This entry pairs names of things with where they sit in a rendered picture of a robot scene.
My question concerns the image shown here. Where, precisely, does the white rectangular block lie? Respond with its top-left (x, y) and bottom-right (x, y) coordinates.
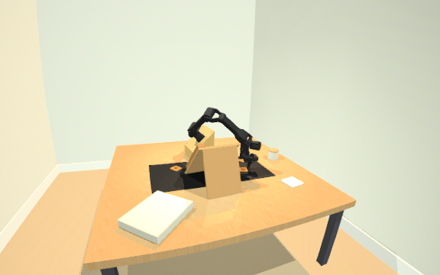
top-left (117, 191), bottom-right (193, 244)

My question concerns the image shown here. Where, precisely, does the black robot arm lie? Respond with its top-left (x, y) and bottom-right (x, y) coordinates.
top-left (187, 107), bottom-right (262, 163)

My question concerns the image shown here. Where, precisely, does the white jar with orange lid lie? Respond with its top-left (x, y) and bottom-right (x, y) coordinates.
top-left (267, 148), bottom-right (279, 160)

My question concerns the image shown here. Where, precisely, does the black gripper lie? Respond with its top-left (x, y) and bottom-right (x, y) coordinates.
top-left (238, 148), bottom-right (259, 170)

